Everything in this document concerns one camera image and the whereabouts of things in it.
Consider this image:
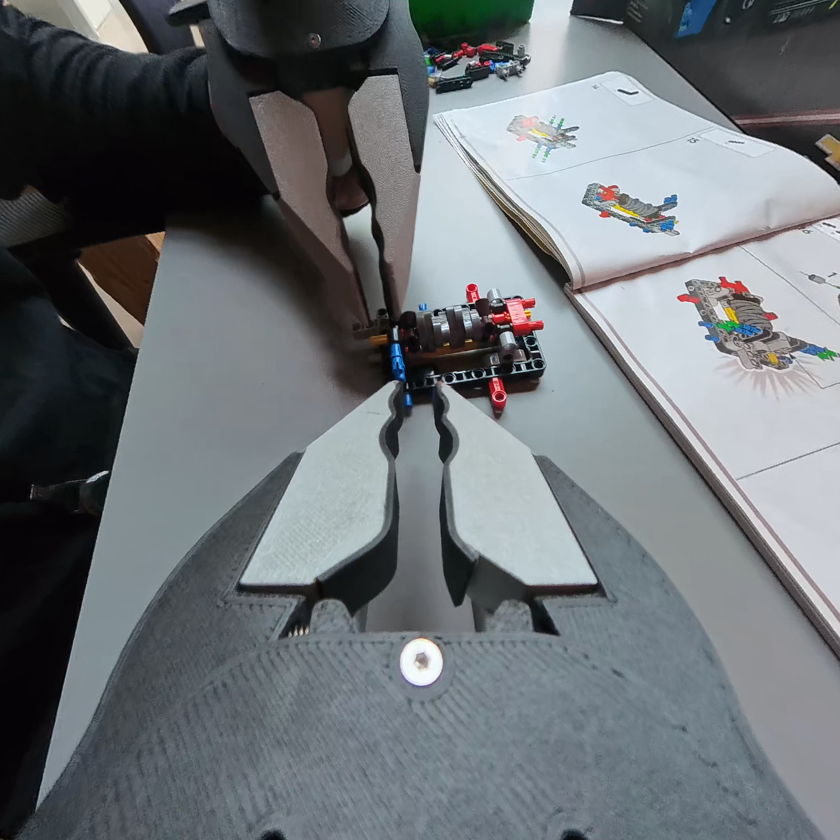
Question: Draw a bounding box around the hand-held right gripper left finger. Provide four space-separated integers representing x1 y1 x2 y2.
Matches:
238 381 404 616

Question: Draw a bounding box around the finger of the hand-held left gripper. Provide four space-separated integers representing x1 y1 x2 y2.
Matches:
346 71 422 324
248 89 375 326

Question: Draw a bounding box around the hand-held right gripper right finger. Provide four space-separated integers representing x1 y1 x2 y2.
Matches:
435 382 601 614

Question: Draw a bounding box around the lego engine frame assembly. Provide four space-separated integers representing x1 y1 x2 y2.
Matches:
351 283 549 414

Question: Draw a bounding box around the person's left hand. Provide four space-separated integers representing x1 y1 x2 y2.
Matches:
305 88 371 214

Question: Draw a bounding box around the black car printed box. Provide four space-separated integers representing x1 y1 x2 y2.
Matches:
570 0 840 188

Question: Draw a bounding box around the open instruction booklet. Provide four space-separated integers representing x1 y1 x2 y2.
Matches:
433 71 840 637

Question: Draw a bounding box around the green plastic bin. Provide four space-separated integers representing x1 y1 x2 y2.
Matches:
408 0 532 40

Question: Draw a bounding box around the person's left forearm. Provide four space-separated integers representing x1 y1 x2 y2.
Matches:
0 7 277 245

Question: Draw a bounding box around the pile of lego pieces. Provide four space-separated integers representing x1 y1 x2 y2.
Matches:
423 41 534 93

